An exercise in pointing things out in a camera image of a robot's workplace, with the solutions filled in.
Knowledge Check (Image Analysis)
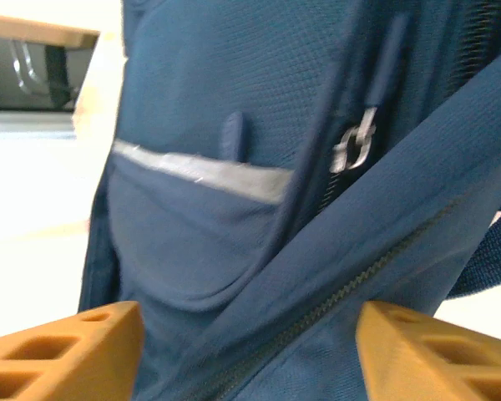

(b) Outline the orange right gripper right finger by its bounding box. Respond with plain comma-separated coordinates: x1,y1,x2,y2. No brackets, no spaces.
356,300,501,401

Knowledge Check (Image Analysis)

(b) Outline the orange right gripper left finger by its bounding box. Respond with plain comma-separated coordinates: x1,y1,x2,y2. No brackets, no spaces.
0,300,145,401

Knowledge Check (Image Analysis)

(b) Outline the navy blue backpack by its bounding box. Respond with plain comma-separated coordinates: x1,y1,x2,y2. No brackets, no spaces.
77,0,501,401

